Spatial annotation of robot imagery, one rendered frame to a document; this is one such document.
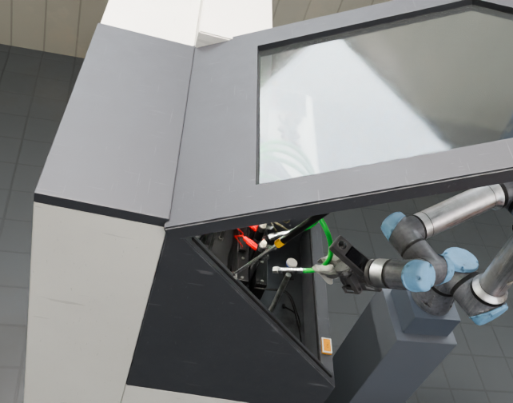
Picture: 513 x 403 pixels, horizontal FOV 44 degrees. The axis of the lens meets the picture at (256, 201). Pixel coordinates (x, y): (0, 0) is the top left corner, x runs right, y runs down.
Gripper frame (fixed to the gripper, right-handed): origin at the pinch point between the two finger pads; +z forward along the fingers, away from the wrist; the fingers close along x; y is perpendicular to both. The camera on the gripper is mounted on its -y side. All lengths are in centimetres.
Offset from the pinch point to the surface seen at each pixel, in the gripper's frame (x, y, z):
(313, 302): 5.5, 22.7, 19.8
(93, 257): -48, -42, 8
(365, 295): 90, 106, 98
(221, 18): 33, -66, 25
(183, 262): -36.2, -31.3, -4.4
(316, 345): -7.3, 27.6, 11.8
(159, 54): 7, -68, 25
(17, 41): 90, -91, 280
